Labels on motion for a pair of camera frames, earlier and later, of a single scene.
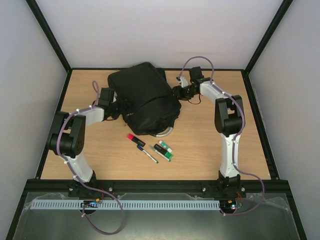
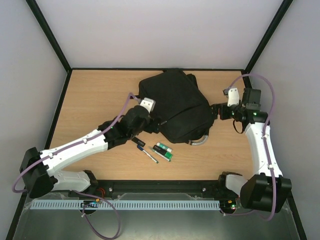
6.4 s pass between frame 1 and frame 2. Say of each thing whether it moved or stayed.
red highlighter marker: stayed
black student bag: moved
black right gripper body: moved
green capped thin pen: stayed
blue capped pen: stayed
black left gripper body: moved
